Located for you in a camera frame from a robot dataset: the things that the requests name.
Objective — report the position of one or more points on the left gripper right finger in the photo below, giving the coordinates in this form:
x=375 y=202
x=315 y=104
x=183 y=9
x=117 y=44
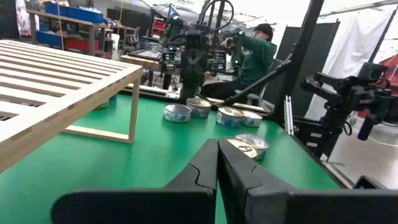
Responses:
x=245 y=189

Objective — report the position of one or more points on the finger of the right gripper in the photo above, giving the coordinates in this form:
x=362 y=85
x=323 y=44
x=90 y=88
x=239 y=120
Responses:
x=198 y=65
x=191 y=65

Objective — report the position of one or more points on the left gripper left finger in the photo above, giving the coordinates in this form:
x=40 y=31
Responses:
x=192 y=177

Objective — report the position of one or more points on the silver-lid green-label tuna can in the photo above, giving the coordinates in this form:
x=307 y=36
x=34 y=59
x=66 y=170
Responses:
x=177 y=112
x=258 y=141
x=102 y=104
x=252 y=119

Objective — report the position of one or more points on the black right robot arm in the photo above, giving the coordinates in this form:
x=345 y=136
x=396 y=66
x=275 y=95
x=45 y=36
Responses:
x=189 y=91

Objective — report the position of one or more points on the black background robot arm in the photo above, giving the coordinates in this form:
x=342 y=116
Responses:
x=237 y=46

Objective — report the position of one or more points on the wooden slatted shelf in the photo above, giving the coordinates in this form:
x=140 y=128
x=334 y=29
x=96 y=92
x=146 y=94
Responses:
x=62 y=71

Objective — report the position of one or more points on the red tool chest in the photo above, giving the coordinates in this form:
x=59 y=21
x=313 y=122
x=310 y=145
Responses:
x=159 y=26

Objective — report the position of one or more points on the wooden background table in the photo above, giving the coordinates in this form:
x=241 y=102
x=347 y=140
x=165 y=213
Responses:
x=140 y=61

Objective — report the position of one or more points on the person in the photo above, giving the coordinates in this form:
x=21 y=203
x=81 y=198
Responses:
x=258 y=62

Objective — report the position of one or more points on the white bucket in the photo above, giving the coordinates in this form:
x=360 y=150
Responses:
x=115 y=40

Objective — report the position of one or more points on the wooden storage rack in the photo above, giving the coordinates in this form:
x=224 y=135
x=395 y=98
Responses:
x=91 y=39

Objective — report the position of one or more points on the red storage bin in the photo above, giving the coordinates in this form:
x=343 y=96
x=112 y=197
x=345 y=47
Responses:
x=81 y=44

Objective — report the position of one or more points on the black room partition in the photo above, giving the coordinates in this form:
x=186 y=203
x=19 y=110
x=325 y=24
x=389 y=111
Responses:
x=317 y=46

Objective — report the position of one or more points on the blue storage bin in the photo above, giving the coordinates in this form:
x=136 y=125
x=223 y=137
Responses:
x=74 y=13
x=48 y=38

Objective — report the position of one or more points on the white hanging curtain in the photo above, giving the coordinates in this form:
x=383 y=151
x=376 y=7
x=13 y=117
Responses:
x=351 y=46

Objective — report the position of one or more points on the patterned hanging cloth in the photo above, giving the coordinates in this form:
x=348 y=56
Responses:
x=23 y=15

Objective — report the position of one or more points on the red fabric object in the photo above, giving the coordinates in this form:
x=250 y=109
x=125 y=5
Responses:
x=392 y=63

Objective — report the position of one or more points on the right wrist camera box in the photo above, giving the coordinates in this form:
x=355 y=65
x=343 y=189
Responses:
x=194 y=39

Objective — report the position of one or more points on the silver metal bracket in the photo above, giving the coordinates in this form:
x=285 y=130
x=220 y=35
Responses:
x=288 y=115

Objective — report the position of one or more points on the black metal rig frame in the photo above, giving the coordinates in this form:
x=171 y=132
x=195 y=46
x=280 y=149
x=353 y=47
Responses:
x=298 y=59

